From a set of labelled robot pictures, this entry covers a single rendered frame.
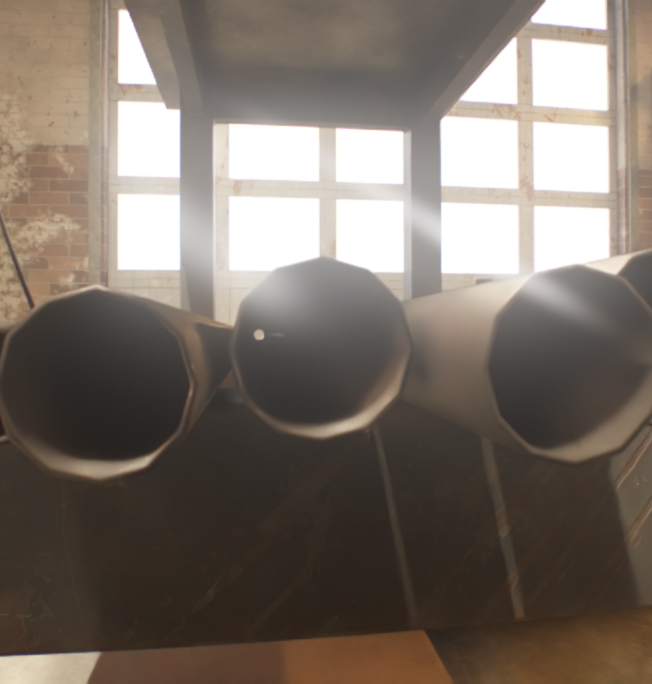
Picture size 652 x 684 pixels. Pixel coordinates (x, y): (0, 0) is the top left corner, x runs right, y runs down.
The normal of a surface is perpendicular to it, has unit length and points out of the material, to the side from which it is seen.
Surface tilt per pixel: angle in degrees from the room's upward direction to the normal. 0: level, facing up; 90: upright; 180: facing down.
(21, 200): 90
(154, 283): 90
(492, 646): 0
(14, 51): 90
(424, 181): 90
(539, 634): 0
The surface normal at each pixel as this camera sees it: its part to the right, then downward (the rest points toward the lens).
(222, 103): 0.13, 0.01
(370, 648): -0.03, -1.00
